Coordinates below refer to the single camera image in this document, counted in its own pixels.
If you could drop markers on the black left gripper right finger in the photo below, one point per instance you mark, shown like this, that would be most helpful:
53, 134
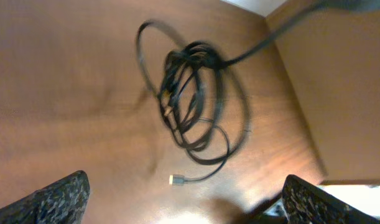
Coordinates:
306, 203

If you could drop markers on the brown wooden side panel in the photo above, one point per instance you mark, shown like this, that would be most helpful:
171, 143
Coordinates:
332, 58

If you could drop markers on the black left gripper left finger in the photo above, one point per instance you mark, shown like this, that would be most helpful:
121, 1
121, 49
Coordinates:
63, 201

